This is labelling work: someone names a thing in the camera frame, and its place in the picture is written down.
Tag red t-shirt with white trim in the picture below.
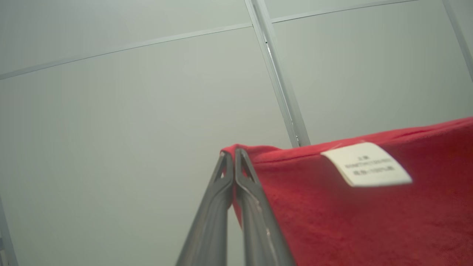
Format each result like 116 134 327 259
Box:
221 117 473 266

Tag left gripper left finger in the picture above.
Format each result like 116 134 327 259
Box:
176 151 234 266

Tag grey partition post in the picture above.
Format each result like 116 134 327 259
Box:
442 0 473 82
244 0 311 148

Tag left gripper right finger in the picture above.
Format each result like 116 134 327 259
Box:
235 148 296 266

